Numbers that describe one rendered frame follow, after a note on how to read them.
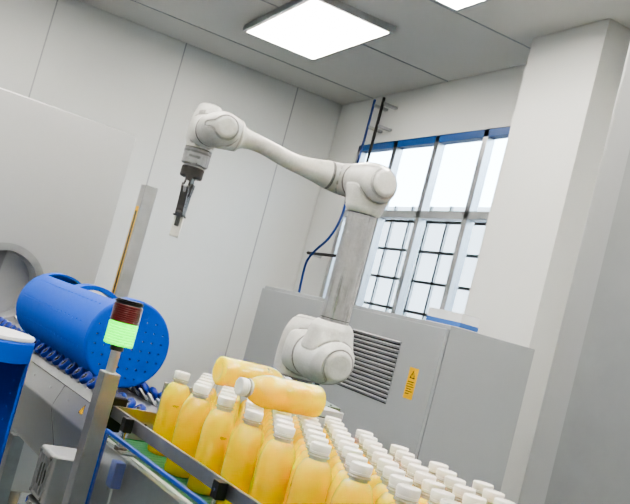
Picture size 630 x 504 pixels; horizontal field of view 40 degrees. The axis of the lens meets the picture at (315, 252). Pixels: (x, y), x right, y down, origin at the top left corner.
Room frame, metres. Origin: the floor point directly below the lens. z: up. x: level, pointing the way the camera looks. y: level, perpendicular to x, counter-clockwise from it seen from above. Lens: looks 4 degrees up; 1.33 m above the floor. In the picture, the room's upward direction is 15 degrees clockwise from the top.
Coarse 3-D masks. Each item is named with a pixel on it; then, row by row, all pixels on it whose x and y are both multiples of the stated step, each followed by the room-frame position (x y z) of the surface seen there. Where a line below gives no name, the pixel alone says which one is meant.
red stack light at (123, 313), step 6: (114, 306) 1.88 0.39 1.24; (120, 306) 1.86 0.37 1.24; (126, 306) 1.86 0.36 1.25; (132, 306) 1.87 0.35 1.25; (114, 312) 1.87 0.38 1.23; (120, 312) 1.86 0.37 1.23; (126, 312) 1.86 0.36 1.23; (132, 312) 1.87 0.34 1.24; (138, 312) 1.88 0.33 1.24; (114, 318) 1.87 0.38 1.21; (120, 318) 1.86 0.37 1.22; (126, 318) 1.86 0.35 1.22; (132, 318) 1.87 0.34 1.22; (138, 318) 1.88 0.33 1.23; (132, 324) 1.87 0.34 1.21; (138, 324) 1.89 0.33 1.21
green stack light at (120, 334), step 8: (112, 320) 1.87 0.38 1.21; (112, 328) 1.86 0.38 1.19; (120, 328) 1.86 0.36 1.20; (128, 328) 1.87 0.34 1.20; (136, 328) 1.88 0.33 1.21; (112, 336) 1.86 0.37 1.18; (120, 336) 1.86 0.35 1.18; (128, 336) 1.87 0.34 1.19; (112, 344) 1.86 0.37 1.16; (120, 344) 1.86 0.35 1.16; (128, 344) 1.87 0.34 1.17
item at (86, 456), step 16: (96, 384) 1.89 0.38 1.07; (112, 384) 1.88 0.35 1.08; (96, 400) 1.87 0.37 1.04; (112, 400) 1.88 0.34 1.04; (96, 416) 1.87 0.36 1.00; (96, 432) 1.88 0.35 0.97; (80, 448) 1.88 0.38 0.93; (96, 448) 1.88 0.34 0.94; (80, 464) 1.87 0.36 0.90; (80, 480) 1.87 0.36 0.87; (64, 496) 1.89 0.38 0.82; (80, 496) 1.88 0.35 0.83
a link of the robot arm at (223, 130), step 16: (224, 112) 2.61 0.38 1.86; (208, 128) 2.61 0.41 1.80; (224, 128) 2.59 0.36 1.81; (240, 128) 2.62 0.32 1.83; (208, 144) 2.68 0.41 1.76; (224, 144) 2.63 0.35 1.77; (240, 144) 2.67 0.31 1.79; (256, 144) 2.71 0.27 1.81; (272, 144) 2.76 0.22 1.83; (272, 160) 2.83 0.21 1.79; (288, 160) 2.87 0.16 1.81; (304, 160) 2.93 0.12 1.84; (320, 160) 2.97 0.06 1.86; (304, 176) 2.96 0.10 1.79; (320, 176) 2.96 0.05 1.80
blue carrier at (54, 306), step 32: (32, 288) 3.35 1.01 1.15; (64, 288) 3.13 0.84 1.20; (96, 288) 3.11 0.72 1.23; (32, 320) 3.22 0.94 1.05; (64, 320) 2.90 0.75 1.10; (96, 320) 2.71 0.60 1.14; (160, 320) 2.82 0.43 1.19; (64, 352) 2.94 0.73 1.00; (96, 352) 2.73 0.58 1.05; (128, 352) 2.78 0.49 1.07; (160, 352) 2.84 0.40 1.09; (128, 384) 2.80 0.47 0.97
